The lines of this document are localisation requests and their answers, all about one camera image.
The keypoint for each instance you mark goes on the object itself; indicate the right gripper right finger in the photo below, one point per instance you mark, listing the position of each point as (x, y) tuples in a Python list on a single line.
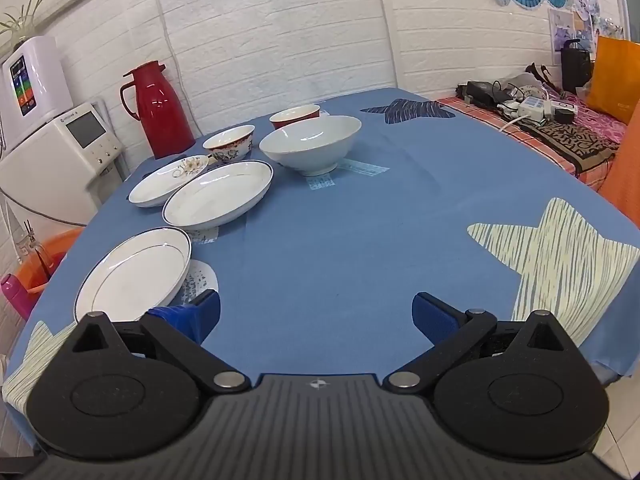
[(454, 335)]

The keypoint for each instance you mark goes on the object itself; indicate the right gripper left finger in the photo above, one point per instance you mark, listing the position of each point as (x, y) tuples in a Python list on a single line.
[(179, 331)]

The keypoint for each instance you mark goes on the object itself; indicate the white plate silver rim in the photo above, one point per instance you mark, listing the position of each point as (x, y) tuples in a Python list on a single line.
[(141, 273)]

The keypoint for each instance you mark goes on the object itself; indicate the white plate blue rim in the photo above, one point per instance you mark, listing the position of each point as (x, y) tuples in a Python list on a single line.
[(218, 197)]

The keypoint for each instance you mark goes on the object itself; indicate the white floral plate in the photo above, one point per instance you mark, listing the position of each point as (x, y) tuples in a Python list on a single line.
[(154, 189)]

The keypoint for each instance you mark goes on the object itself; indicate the floral red rim bowl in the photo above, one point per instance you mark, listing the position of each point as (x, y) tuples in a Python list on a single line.
[(230, 145)]

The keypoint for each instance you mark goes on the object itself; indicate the large white bowl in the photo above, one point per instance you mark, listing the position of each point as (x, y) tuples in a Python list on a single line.
[(314, 146)]

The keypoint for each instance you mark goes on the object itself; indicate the red gold bowl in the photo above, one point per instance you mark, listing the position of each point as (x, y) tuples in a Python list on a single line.
[(294, 114)]

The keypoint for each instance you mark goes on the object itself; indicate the orange plastic basin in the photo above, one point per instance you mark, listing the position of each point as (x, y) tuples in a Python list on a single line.
[(34, 272)]

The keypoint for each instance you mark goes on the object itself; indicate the blue patterned tablecloth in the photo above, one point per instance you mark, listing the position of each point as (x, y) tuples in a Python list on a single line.
[(319, 279)]

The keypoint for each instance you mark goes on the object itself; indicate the pink plastic cup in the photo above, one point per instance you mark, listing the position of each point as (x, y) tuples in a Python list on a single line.
[(17, 296)]

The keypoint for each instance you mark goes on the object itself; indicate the white appliance with screen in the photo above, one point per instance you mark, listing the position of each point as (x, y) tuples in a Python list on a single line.
[(59, 177)]

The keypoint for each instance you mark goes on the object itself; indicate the red thermos jug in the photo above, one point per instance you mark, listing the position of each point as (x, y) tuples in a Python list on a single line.
[(150, 99)]

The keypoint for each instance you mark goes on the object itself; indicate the orange checkered cloth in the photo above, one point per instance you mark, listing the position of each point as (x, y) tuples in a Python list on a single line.
[(593, 178)]

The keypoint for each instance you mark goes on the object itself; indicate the brown patterned cloth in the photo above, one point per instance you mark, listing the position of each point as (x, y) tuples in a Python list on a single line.
[(576, 144)]

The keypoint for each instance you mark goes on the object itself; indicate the white power strip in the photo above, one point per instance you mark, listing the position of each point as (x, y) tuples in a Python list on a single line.
[(538, 109)]

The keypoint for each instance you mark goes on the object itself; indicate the white water purifier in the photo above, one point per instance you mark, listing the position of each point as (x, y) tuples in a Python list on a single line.
[(33, 89)]

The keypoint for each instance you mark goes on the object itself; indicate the orange bag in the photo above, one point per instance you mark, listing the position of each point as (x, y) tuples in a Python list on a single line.
[(615, 82)]

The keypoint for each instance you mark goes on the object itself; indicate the black kettle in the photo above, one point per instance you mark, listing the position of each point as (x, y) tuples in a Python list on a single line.
[(576, 66)]

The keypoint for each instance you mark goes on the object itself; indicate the potted green plant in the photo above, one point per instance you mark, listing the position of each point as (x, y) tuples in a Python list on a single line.
[(20, 24)]

